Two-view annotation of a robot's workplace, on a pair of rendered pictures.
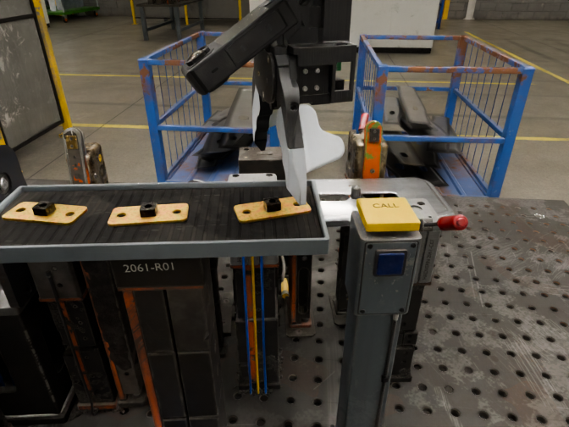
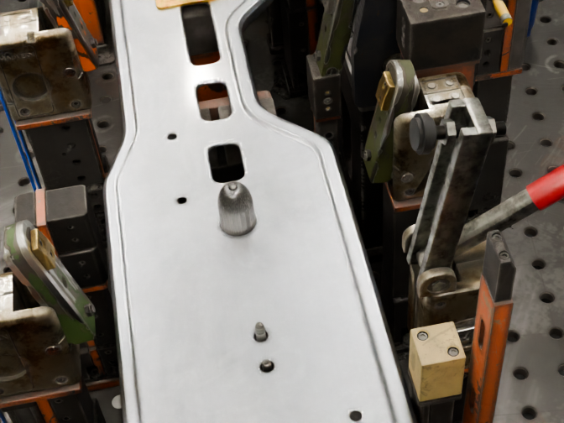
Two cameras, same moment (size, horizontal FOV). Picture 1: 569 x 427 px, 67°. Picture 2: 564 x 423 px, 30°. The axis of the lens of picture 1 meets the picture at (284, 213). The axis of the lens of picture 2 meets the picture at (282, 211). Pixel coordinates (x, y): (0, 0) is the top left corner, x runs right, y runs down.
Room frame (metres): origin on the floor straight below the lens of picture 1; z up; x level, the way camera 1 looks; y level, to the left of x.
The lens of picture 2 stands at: (0.72, 1.34, 1.72)
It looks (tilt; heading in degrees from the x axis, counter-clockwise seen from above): 49 degrees down; 267
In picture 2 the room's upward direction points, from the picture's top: 6 degrees counter-clockwise
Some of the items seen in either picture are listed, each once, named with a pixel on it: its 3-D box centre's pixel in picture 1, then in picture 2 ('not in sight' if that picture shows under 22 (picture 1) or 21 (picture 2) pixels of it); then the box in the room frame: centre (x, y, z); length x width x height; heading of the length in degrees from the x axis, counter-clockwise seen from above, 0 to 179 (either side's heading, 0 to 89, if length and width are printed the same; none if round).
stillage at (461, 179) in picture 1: (418, 119); not in sight; (2.90, -0.93, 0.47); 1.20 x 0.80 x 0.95; 176
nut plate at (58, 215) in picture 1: (44, 209); not in sight; (0.42, 0.27, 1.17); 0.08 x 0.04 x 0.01; 81
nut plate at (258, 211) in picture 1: (272, 205); not in sight; (0.43, 0.01, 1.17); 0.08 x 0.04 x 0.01; 107
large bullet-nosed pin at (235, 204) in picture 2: not in sight; (236, 209); (0.73, 0.73, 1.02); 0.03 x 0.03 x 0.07
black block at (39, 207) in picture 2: not in sight; (81, 298); (0.90, 0.67, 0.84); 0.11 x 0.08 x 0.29; 3
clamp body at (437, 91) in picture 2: not in sight; (425, 225); (0.54, 0.67, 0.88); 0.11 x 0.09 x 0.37; 3
